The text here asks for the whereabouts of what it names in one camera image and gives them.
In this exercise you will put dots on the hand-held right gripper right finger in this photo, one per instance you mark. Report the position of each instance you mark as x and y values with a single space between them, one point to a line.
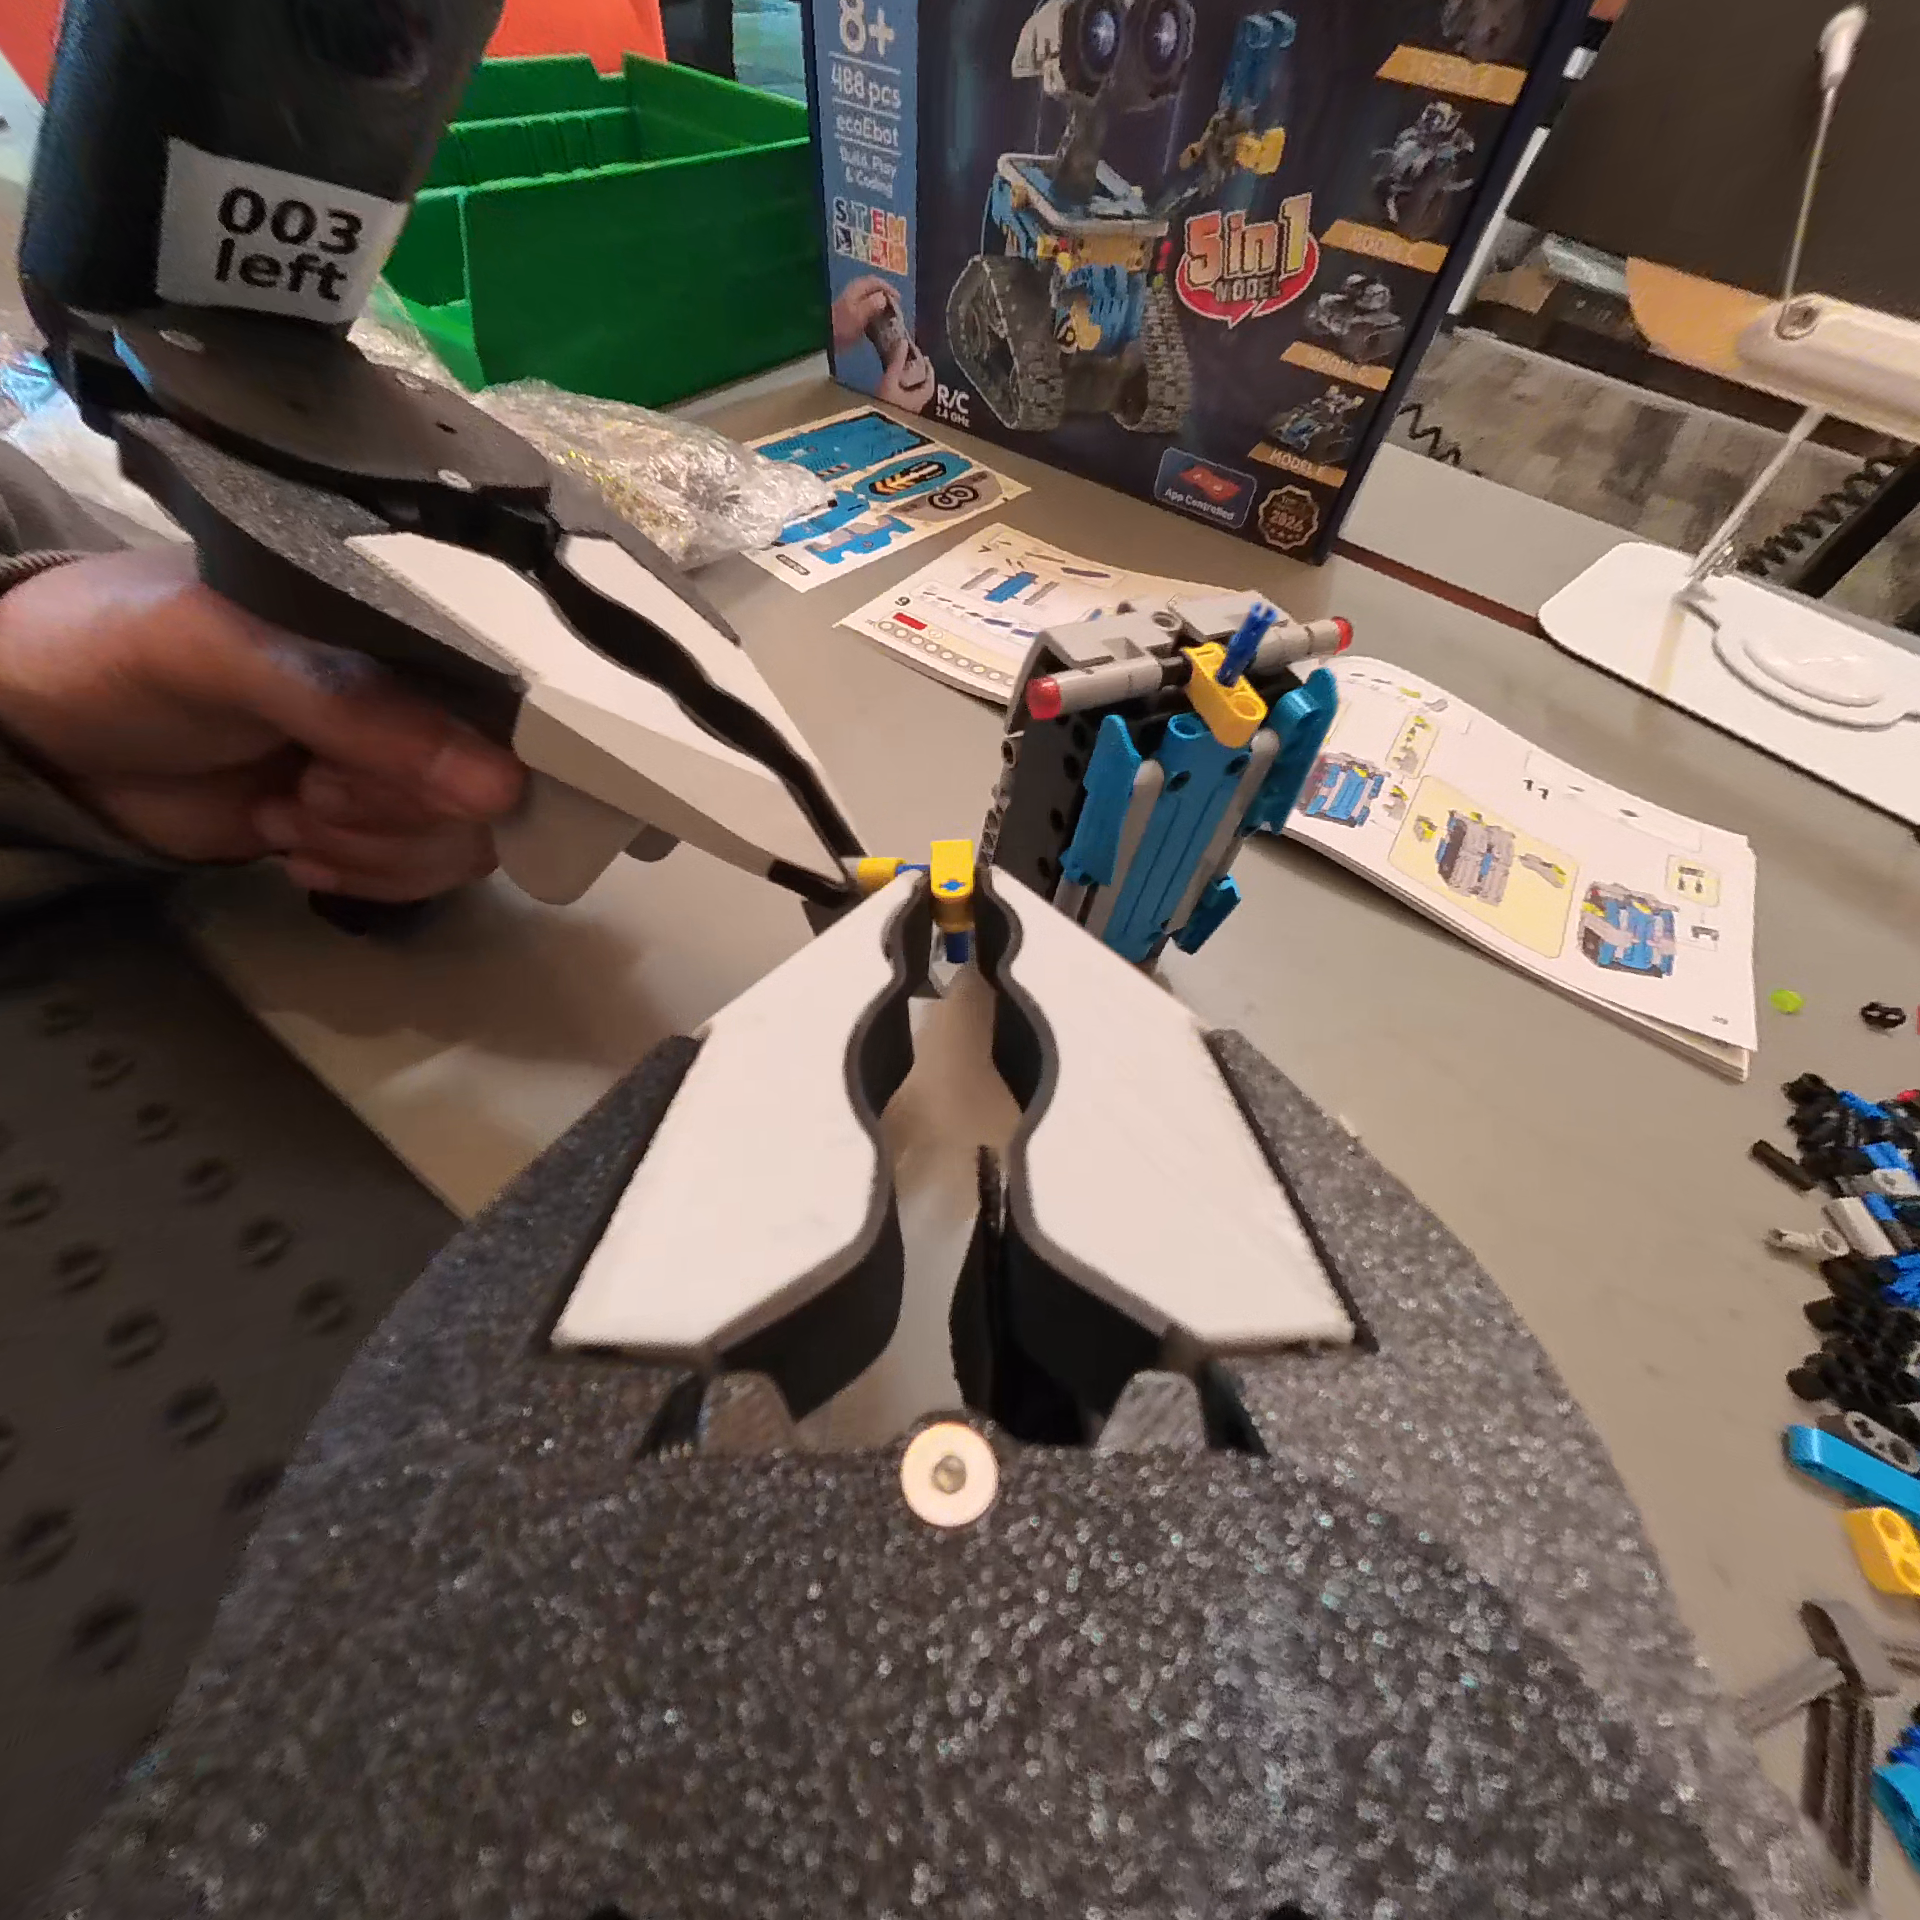
1170 1200

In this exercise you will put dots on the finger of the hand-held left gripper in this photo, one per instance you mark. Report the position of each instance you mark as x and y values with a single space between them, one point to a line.
675 615
601 766

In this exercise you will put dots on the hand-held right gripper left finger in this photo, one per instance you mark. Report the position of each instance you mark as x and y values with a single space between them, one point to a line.
721 1200

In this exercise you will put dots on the yellow toy brick connector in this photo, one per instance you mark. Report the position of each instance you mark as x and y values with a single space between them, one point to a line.
872 873

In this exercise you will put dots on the blue toy brick pin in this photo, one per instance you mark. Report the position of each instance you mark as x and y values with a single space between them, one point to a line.
955 940

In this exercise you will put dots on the small yellow toy brick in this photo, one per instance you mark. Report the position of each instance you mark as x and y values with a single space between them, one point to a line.
955 881

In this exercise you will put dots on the grey blue toy brick assembly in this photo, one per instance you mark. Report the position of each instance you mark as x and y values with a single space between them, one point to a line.
1170 781

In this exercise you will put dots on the brick instruction booklet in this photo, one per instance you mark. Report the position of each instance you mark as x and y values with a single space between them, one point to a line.
1500 843

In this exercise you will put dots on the pile of small toy bricks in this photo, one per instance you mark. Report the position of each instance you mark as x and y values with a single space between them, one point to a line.
1861 1323

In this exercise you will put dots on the grey desk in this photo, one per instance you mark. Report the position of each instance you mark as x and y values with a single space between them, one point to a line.
1410 1141

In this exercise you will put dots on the white desk stand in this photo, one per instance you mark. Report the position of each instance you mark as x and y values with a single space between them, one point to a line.
1801 511

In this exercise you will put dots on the person's left hand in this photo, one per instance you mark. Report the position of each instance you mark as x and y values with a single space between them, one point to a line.
211 750

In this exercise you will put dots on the crumpled clear plastic bag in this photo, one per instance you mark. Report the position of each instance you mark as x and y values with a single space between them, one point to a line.
645 467

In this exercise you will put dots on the blue sticker sheet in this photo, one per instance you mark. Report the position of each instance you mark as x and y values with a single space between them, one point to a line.
872 496

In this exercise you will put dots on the green plastic bin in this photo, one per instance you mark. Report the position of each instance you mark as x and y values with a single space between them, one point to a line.
601 241

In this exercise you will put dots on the orange plastic carrier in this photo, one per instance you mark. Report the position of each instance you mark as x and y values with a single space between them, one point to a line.
572 25

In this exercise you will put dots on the black perforated pad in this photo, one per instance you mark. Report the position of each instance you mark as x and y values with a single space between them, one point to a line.
151 1292

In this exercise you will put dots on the toy robot kit box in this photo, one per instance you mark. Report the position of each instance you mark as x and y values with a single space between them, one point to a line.
1200 241

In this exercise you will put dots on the tan board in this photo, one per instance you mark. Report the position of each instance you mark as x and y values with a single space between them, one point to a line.
1621 316

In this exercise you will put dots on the black partition board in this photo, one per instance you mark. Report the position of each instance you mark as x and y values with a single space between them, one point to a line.
1709 123

